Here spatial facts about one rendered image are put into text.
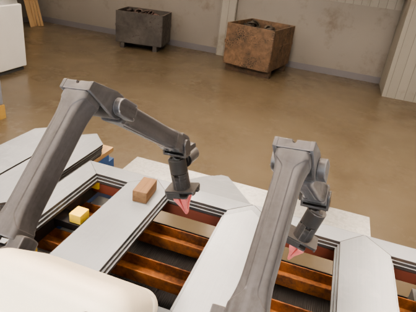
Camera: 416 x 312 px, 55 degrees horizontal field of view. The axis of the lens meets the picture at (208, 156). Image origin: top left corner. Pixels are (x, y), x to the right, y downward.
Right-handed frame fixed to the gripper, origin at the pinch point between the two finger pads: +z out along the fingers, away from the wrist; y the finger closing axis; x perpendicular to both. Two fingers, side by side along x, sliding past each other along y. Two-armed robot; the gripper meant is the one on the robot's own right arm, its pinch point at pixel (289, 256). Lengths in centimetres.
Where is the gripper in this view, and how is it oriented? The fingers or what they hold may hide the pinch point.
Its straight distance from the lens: 133.2
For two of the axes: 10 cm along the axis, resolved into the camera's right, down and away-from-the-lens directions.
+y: -8.9, -4.4, 1.4
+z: -3.2, 8.1, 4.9
